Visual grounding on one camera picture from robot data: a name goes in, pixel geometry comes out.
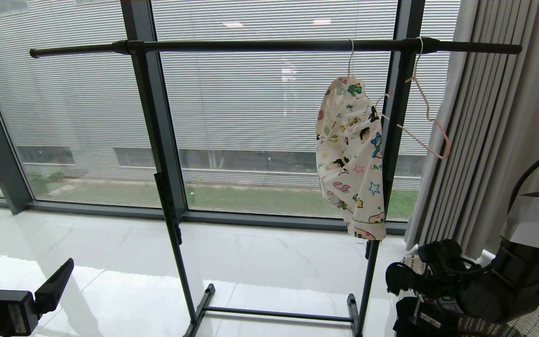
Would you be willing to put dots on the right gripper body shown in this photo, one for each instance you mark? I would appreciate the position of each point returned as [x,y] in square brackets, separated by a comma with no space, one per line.
[419,323]

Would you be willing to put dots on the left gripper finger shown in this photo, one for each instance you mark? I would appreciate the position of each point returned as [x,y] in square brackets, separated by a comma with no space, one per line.
[54,290]

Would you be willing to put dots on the cream printed garment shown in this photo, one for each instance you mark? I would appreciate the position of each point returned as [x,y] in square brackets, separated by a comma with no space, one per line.
[349,164]

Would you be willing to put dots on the pink clothes hanger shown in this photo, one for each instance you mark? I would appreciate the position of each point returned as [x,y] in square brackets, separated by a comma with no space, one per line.
[449,149]
[350,61]

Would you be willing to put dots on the black clothes rack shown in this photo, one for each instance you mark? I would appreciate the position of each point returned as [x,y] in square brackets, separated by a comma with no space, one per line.
[251,46]

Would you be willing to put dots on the window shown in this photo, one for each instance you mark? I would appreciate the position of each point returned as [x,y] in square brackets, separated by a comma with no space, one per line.
[152,117]

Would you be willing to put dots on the beige curtain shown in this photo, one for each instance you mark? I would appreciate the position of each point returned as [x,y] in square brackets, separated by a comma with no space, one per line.
[494,117]

